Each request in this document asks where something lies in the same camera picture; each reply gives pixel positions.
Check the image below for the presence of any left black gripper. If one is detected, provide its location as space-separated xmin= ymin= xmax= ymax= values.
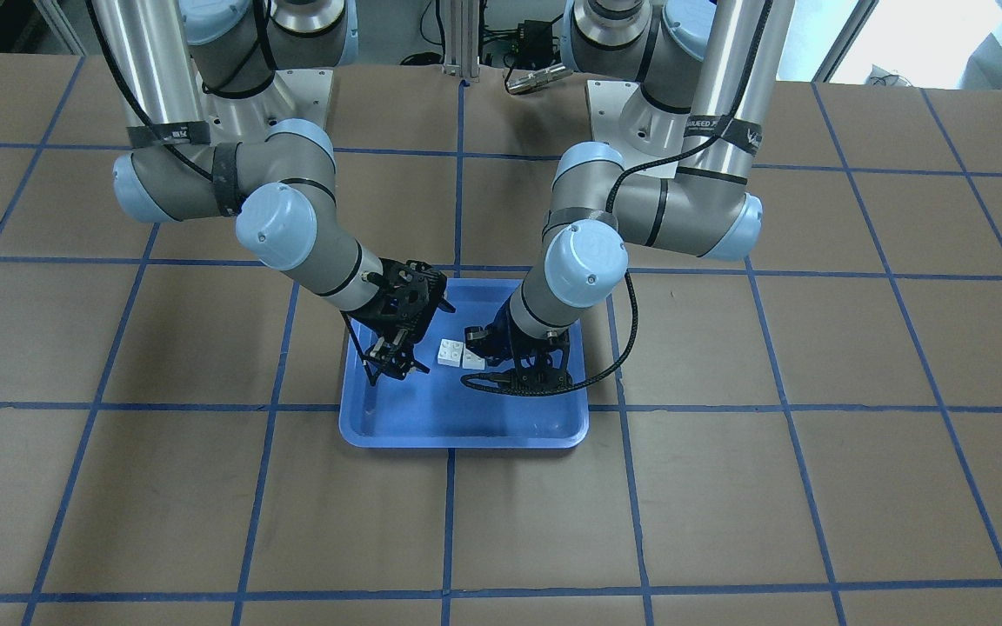
xmin=461 ymin=304 xmax=572 ymax=397

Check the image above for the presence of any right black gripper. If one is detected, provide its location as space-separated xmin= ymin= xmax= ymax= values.
xmin=349 ymin=258 xmax=457 ymax=387

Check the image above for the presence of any white block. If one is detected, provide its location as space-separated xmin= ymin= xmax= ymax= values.
xmin=460 ymin=345 xmax=486 ymax=371
xmin=435 ymin=338 xmax=464 ymax=368

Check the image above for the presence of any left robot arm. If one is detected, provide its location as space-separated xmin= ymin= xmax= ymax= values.
xmin=461 ymin=1 xmax=794 ymax=397

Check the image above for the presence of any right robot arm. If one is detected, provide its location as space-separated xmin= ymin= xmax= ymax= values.
xmin=86 ymin=1 xmax=454 ymax=383

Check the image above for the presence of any blue plastic tray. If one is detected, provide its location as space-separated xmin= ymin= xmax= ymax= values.
xmin=339 ymin=278 xmax=590 ymax=449

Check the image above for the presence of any wrist camera blue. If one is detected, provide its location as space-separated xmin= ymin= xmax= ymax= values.
xmin=463 ymin=325 xmax=498 ymax=360

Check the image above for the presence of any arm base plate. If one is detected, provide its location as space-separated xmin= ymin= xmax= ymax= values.
xmin=199 ymin=69 xmax=334 ymax=145
xmin=587 ymin=79 xmax=688 ymax=167

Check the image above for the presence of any aluminium frame post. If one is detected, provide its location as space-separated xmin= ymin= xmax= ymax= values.
xmin=435 ymin=1 xmax=482 ymax=86

